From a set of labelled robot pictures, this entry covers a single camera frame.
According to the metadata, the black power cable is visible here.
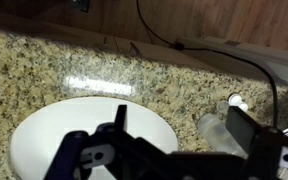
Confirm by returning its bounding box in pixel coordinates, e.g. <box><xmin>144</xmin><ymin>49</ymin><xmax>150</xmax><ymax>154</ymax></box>
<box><xmin>135</xmin><ymin>0</ymin><xmax>279</xmax><ymax>128</ymax></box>

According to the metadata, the white oval sink basin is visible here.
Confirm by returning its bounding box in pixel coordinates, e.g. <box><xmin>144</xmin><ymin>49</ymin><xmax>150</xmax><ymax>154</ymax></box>
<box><xmin>9</xmin><ymin>96</ymin><xmax>180</xmax><ymax>180</ymax></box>

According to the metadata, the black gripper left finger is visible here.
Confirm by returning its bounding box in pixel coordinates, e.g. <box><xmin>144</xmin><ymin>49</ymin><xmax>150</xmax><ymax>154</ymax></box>
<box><xmin>114</xmin><ymin>105</ymin><xmax>127</xmax><ymax>130</ymax></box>

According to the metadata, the clear plastic water bottle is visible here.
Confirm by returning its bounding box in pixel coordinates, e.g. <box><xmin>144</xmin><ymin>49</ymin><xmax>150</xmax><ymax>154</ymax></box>
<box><xmin>197</xmin><ymin>113</ymin><xmax>247</xmax><ymax>158</ymax></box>

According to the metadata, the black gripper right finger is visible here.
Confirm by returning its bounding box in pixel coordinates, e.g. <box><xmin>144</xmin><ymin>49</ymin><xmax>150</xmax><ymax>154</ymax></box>
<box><xmin>226</xmin><ymin>106</ymin><xmax>261</xmax><ymax>153</ymax></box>

